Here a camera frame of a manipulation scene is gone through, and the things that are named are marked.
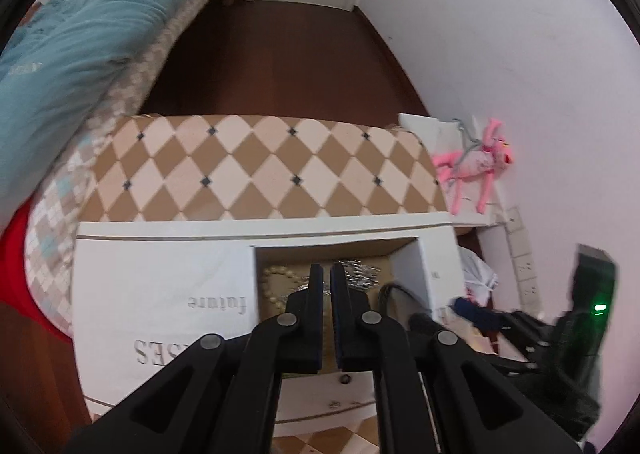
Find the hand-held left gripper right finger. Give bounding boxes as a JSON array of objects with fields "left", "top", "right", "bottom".
[{"left": 330, "top": 263, "right": 584, "bottom": 454}]

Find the checkered bed mattress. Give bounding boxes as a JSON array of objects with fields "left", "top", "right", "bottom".
[{"left": 24, "top": 0, "right": 236, "bottom": 335}]

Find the pearl bracelet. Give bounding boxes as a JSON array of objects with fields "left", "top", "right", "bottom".
[{"left": 261, "top": 265, "right": 311, "bottom": 311}]

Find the silver jewelry piece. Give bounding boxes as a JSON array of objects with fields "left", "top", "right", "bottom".
[{"left": 336, "top": 258, "right": 383, "bottom": 293}]

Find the white crumpled cloth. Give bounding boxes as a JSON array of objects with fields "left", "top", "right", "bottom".
[{"left": 457, "top": 248, "right": 500, "bottom": 307}]

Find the grey clothes hanger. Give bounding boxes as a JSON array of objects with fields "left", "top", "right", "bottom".
[{"left": 449, "top": 118, "right": 488, "bottom": 166}]

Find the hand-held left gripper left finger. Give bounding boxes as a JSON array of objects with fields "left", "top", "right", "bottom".
[{"left": 65, "top": 263, "right": 325, "bottom": 454}]

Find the diamond-patterned table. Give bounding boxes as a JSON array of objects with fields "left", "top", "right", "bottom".
[{"left": 82, "top": 113, "right": 451, "bottom": 454}]

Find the red cloth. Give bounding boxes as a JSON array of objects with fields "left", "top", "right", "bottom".
[{"left": 0, "top": 207, "right": 75, "bottom": 346}]

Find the blue quilt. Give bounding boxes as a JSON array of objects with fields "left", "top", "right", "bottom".
[{"left": 0, "top": 0, "right": 253, "bottom": 230}]

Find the pink plush toy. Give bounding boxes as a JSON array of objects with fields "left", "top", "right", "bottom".
[{"left": 432, "top": 117, "right": 516, "bottom": 215}]

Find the white wall socket strip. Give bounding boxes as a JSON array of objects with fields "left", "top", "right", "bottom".
[{"left": 504, "top": 207, "right": 543, "bottom": 310}]

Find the white cardboard box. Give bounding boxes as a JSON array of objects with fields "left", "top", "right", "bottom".
[{"left": 70, "top": 212, "right": 468, "bottom": 425}]

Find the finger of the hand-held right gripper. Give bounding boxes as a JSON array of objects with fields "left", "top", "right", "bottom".
[
  {"left": 451, "top": 297, "right": 557, "bottom": 341},
  {"left": 487, "top": 356, "right": 542, "bottom": 377}
]

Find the black cord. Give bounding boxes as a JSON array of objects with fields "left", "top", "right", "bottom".
[{"left": 378, "top": 283, "right": 442, "bottom": 331}]

